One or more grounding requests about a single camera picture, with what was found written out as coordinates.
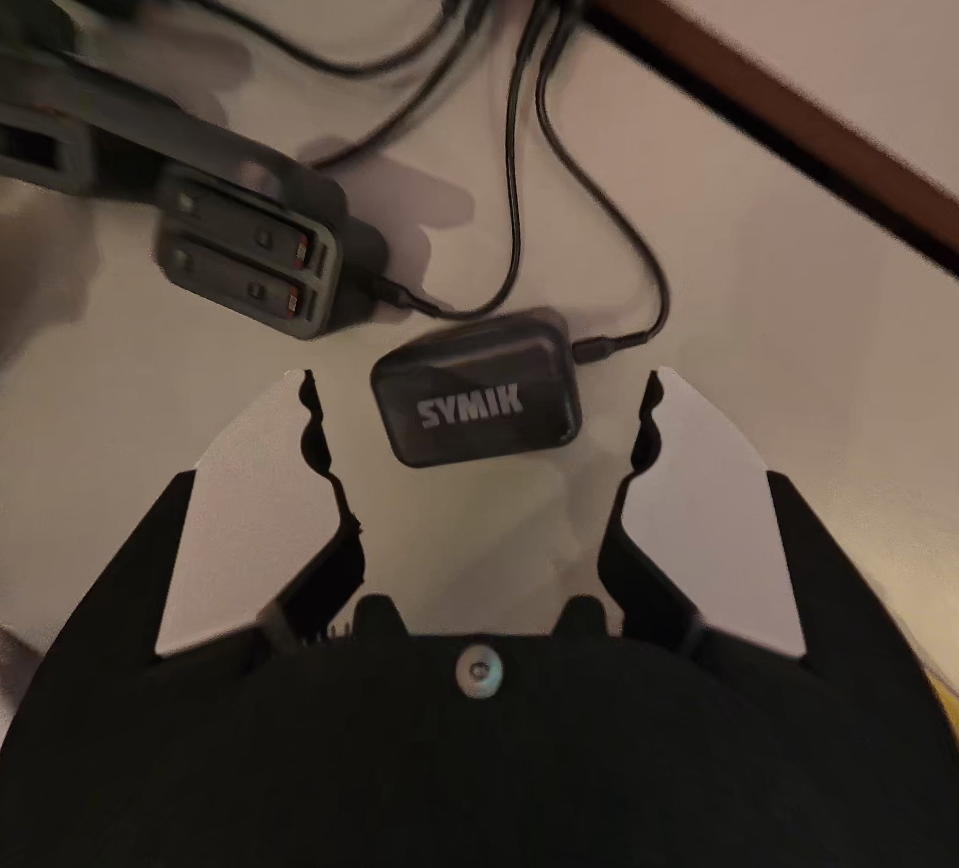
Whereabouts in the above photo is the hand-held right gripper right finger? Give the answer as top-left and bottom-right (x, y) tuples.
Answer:
(600, 368), (810, 659)

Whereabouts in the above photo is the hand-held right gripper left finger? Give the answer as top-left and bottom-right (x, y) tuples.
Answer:
(153, 370), (365, 659)

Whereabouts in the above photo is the black battery orange stripe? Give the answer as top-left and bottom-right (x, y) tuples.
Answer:
(183, 187), (331, 270)
(162, 242), (310, 324)

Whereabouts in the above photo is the black battery charger case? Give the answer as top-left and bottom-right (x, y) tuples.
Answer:
(0, 44), (349, 342)
(371, 308), (582, 470)

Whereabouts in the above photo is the black charging cable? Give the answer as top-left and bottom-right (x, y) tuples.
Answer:
(375, 0), (549, 322)
(537, 0), (671, 364)
(308, 0), (519, 168)
(143, 0), (483, 79)

